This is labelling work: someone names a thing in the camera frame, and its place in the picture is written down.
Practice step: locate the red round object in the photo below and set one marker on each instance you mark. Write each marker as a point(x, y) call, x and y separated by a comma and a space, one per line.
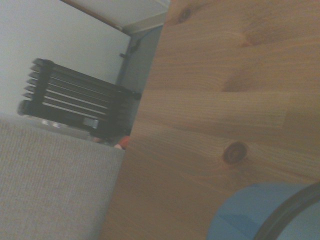
point(124, 142)

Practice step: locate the black slatted rack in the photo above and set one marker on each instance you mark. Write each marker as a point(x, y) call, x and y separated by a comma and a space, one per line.
point(75, 100)

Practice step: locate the grey fabric sofa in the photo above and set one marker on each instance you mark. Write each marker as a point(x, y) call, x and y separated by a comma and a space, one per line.
point(50, 180)

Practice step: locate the brown wooden rail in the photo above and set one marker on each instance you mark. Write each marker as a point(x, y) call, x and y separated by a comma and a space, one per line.
point(100, 15)

